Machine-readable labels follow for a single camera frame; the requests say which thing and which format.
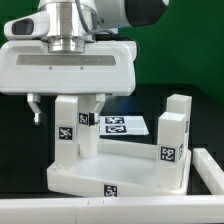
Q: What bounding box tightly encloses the white desk top tray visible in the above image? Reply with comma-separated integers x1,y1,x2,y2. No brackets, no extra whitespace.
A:
47,139,191,197

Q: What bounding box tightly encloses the white front fence bar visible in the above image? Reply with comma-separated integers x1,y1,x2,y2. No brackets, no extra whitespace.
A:
0,196,224,224

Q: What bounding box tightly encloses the white right fence bar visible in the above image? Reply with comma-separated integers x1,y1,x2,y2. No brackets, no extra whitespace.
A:
192,148,224,195

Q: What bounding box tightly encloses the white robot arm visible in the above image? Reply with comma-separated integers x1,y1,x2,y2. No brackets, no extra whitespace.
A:
0,0,169,123

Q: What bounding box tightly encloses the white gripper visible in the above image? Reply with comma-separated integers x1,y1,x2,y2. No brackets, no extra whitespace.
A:
0,40,137,126

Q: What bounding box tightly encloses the white fence bar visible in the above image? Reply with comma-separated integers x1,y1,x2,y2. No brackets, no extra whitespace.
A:
192,148,224,195
0,196,224,224

